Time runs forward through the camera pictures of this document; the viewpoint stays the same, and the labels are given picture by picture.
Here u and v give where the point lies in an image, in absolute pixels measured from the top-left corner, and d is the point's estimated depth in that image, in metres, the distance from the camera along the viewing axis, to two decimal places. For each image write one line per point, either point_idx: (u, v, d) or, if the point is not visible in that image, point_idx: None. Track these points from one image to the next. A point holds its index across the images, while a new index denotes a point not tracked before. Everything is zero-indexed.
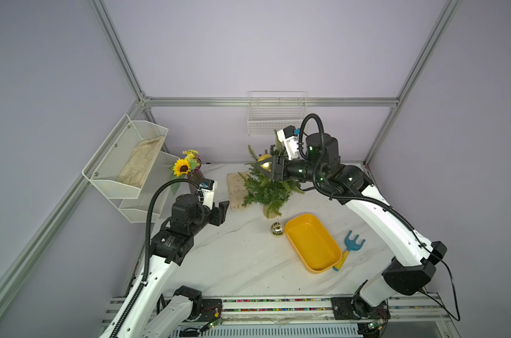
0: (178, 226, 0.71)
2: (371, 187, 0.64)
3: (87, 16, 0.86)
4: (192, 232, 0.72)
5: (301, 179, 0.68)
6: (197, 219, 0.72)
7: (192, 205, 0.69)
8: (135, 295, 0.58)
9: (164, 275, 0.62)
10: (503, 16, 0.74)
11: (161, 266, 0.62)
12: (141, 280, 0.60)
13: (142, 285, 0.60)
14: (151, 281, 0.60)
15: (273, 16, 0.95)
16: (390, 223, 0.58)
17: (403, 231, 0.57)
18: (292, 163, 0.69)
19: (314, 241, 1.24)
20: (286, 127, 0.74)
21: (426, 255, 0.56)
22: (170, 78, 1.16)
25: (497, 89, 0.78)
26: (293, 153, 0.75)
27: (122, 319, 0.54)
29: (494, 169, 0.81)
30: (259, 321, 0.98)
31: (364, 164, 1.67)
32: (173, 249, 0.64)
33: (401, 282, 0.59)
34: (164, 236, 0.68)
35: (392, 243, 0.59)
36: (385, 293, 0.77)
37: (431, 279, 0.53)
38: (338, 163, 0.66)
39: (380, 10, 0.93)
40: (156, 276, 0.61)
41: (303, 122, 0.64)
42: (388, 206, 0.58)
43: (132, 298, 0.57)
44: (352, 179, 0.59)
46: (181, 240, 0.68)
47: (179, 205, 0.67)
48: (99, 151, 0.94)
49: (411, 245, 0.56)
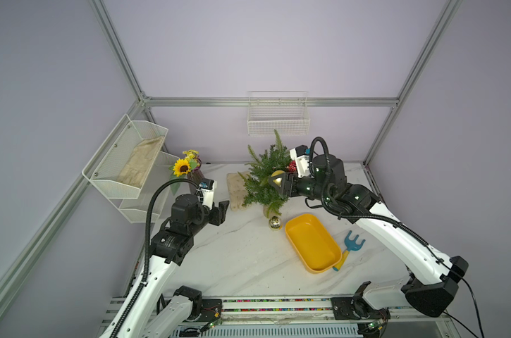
0: (177, 226, 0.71)
2: (379, 205, 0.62)
3: (87, 16, 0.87)
4: (192, 232, 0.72)
5: (309, 197, 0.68)
6: (197, 219, 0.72)
7: (192, 205, 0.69)
8: (135, 295, 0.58)
9: (164, 275, 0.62)
10: (503, 15, 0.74)
11: (161, 266, 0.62)
12: (141, 281, 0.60)
13: (142, 285, 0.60)
14: (151, 281, 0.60)
15: (273, 15, 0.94)
16: (403, 239, 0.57)
17: (417, 248, 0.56)
18: (301, 181, 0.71)
19: (314, 241, 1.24)
20: (299, 146, 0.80)
21: (446, 271, 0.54)
22: (170, 78, 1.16)
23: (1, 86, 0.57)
25: (497, 88, 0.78)
26: (303, 172, 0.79)
27: (122, 319, 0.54)
29: (495, 169, 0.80)
30: (259, 321, 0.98)
31: (364, 164, 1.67)
32: (173, 250, 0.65)
33: (424, 302, 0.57)
34: (164, 236, 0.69)
35: (407, 260, 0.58)
36: (392, 301, 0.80)
37: (454, 296, 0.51)
38: (345, 182, 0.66)
39: (380, 10, 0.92)
40: (156, 276, 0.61)
41: (310, 144, 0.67)
42: (397, 222, 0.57)
43: (132, 298, 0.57)
44: (358, 197, 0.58)
46: (180, 240, 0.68)
47: (178, 205, 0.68)
48: (99, 152, 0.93)
49: (428, 262, 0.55)
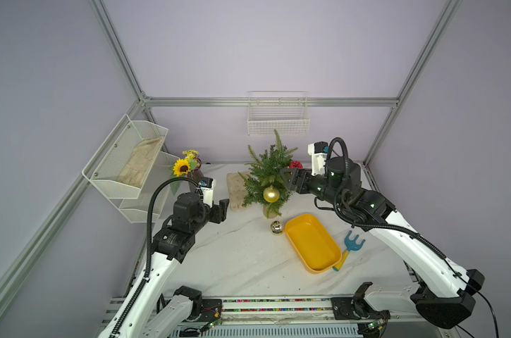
0: (180, 224, 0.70)
2: (395, 213, 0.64)
3: (87, 17, 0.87)
4: (193, 230, 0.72)
5: (318, 196, 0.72)
6: (199, 217, 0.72)
7: (194, 203, 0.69)
8: (138, 290, 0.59)
9: (166, 272, 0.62)
10: (503, 15, 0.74)
11: (163, 263, 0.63)
12: (144, 276, 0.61)
13: (144, 281, 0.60)
14: (153, 277, 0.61)
15: (273, 15, 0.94)
16: (420, 251, 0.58)
17: (435, 260, 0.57)
18: (314, 179, 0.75)
19: (313, 241, 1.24)
20: (318, 143, 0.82)
21: (463, 285, 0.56)
22: (170, 77, 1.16)
23: None
25: (497, 89, 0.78)
26: (318, 170, 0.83)
27: (125, 314, 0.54)
29: (495, 169, 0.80)
30: (259, 321, 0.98)
31: (364, 164, 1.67)
32: (175, 246, 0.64)
33: (436, 314, 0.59)
34: (166, 234, 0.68)
35: (423, 272, 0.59)
36: (395, 307, 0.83)
37: (470, 312, 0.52)
38: (359, 187, 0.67)
39: (380, 10, 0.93)
40: (158, 272, 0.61)
41: (330, 144, 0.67)
42: (415, 234, 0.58)
43: (135, 293, 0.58)
44: (373, 205, 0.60)
46: (182, 238, 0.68)
47: (180, 203, 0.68)
48: (99, 152, 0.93)
49: (445, 275, 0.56)
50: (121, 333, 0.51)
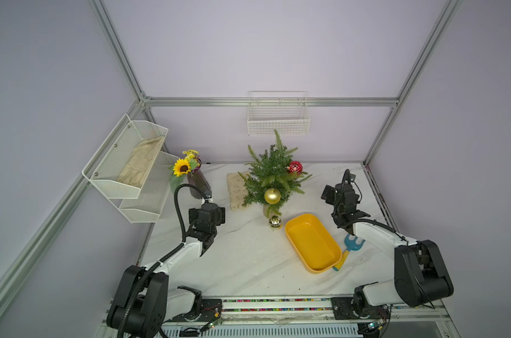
0: (202, 226, 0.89)
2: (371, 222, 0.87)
3: (87, 17, 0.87)
4: (213, 231, 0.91)
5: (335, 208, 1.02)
6: (216, 220, 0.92)
7: (214, 209, 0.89)
8: (177, 248, 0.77)
9: (194, 251, 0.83)
10: (504, 15, 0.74)
11: (195, 243, 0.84)
12: (182, 242, 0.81)
13: (182, 245, 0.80)
14: (187, 246, 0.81)
15: (273, 15, 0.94)
16: (376, 229, 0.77)
17: (387, 232, 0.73)
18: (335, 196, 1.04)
19: (314, 241, 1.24)
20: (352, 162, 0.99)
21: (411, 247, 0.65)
22: (170, 78, 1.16)
23: None
25: (497, 89, 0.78)
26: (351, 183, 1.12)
27: (167, 257, 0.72)
29: (495, 169, 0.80)
30: (259, 321, 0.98)
31: (364, 164, 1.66)
32: (201, 240, 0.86)
33: (404, 284, 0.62)
34: (196, 229, 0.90)
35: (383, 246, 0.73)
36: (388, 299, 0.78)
37: (407, 256, 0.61)
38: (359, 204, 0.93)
39: (380, 10, 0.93)
40: (191, 245, 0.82)
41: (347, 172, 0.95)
42: (374, 220, 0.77)
43: (175, 249, 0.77)
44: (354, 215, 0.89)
46: (206, 236, 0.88)
47: (204, 210, 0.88)
48: (99, 152, 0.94)
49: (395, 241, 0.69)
50: (164, 264, 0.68)
